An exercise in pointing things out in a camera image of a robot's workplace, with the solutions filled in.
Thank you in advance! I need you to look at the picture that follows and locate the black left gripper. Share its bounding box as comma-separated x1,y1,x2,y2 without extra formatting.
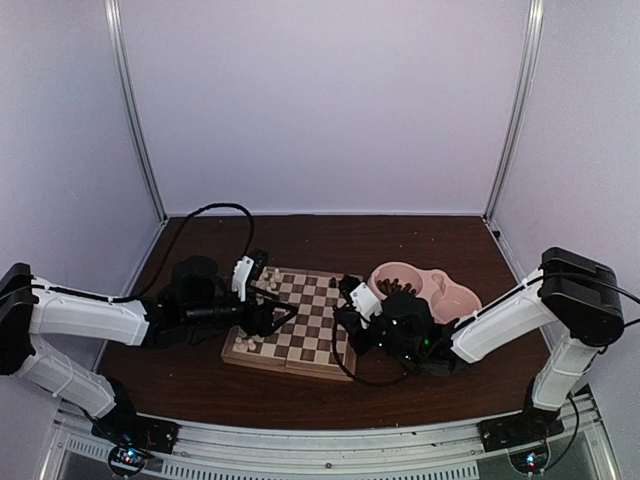
184,283,298,337

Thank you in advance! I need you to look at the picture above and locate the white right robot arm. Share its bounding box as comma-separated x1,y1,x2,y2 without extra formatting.
333,247,625,442

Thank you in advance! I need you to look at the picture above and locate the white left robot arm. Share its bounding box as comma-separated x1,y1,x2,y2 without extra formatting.
1,250,298,444

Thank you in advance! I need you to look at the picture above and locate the white chess pieces row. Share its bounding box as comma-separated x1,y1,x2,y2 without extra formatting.
232,267,282,354

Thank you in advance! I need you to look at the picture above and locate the wooden chess board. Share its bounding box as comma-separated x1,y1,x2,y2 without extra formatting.
221,267,357,382

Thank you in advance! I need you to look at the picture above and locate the pink plastic double bowl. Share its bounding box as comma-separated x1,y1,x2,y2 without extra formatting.
367,262,482,325

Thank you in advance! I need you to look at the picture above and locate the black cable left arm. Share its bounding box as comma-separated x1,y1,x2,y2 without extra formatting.
115,202,257,301

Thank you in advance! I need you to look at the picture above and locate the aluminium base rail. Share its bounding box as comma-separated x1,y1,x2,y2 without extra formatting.
35,393,623,479

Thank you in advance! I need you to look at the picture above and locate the aluminium frame post left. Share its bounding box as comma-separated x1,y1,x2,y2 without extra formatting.
104,0,167,223

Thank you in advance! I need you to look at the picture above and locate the aluminium frame post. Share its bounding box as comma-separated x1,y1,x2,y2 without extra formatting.
104,0,167,223
483,0,545,225

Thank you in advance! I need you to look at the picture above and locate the aluminium frame post right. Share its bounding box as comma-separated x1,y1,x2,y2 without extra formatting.
483,0,545,225

